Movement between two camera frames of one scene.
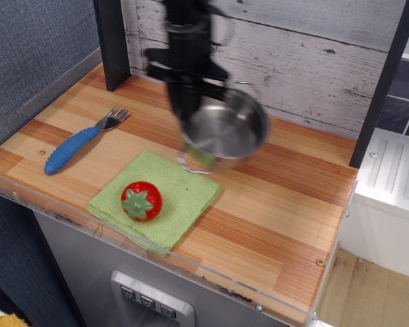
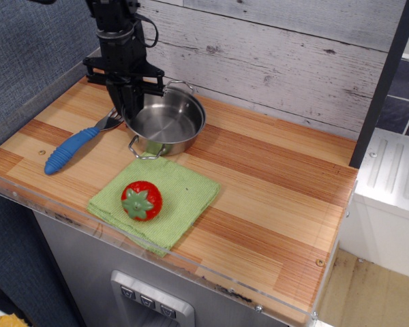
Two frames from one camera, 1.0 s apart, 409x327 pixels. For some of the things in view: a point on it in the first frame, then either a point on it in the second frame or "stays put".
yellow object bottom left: [10, 320] stays put
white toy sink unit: [384, 223] stays put
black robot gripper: [187, 60] → [124, 59]
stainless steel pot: [227, 129] → [171, 122]
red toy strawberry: [142, 201] stays put
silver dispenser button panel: [141, 304] stays put
